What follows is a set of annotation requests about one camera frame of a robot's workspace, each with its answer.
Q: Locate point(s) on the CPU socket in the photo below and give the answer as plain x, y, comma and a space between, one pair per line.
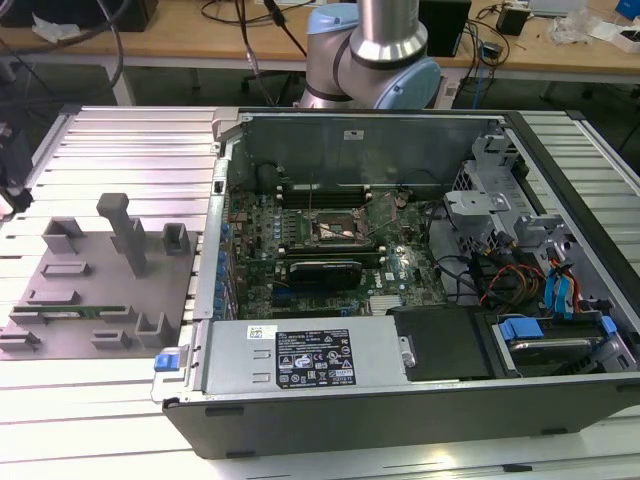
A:
340, 225

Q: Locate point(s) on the green RAM stick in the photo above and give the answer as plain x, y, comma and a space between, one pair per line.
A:
75, 313

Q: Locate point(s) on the grey parts rack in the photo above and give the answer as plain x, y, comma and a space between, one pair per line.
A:
100, 300

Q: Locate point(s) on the green motherboard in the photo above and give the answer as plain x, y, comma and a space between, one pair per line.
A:
415, 227

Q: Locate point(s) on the white cardboard box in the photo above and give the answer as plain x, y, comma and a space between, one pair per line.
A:
607, 30

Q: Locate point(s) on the blue case latch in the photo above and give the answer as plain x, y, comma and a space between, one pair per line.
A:
166, 362

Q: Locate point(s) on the wooden workbench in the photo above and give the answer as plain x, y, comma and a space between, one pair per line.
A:
165, 40

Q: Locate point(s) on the black graphics card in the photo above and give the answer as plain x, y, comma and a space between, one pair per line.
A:
325, 275

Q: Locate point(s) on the clear plastic bag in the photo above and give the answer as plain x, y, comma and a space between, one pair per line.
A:
570, 27

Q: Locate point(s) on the open black PC case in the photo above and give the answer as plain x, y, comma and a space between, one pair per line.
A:
350, 425

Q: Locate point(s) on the grey power supply unit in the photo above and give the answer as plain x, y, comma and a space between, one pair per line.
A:
240, 360

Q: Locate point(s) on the small black power adapter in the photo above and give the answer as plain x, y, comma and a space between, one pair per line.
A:
512, 21

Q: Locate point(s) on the flat grey device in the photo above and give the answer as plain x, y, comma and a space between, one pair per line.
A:
557, 6

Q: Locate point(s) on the black plastic shroud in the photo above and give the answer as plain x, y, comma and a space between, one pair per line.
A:
440, 345

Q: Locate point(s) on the black computer tower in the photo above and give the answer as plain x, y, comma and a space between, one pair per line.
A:
75, 12

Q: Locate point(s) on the black box blue edge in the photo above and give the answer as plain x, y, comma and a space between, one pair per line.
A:
450, 30

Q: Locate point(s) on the silver metal drive cage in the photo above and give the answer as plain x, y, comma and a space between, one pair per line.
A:
475, 202

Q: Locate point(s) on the crumpled white paper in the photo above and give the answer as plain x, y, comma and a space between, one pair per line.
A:
55, 30

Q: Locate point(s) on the hard disk in blue carrier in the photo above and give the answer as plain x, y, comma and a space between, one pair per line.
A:
550, 350

